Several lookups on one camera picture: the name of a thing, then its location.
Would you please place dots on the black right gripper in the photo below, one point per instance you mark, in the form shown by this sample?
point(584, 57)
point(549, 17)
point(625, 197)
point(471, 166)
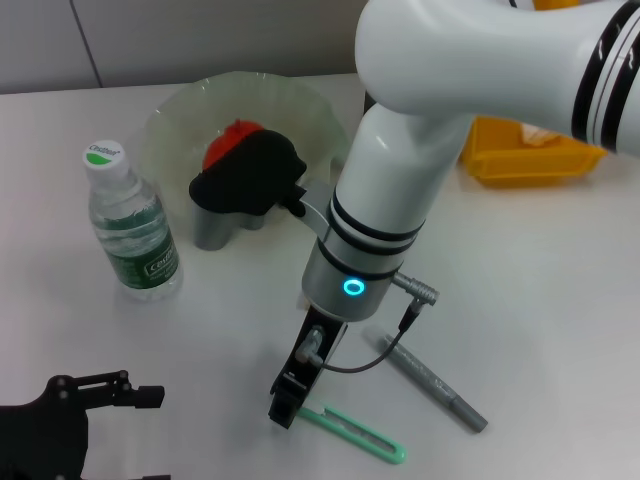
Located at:
point(312, 345)

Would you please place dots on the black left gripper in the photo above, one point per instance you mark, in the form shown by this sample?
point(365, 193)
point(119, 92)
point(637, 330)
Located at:
point(45, 430)

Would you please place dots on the green utility knife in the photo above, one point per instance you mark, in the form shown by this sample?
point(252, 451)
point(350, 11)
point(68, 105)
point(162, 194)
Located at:
point(380, 447)

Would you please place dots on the grey marker pen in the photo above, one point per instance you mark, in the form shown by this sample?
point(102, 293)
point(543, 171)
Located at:
point(430, 382)

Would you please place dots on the clear green-label water bottle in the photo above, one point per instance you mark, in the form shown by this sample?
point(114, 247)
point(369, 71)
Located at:
point(135, 240)

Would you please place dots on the orange fruit with stem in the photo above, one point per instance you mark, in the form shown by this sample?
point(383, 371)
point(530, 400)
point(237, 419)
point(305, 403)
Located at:
point(225, 145)

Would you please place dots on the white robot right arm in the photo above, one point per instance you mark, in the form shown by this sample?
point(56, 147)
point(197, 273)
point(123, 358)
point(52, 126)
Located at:
point(400, 150)

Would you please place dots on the translucent green wavy fruit plate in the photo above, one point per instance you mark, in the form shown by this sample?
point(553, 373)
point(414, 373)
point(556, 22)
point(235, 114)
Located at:
point(200, 105)

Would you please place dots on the yellow plastic bin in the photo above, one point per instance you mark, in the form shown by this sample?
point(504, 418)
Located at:
point(525, 165)

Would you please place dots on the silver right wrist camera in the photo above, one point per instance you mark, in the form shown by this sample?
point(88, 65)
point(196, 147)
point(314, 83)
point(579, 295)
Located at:
point(250, 170)

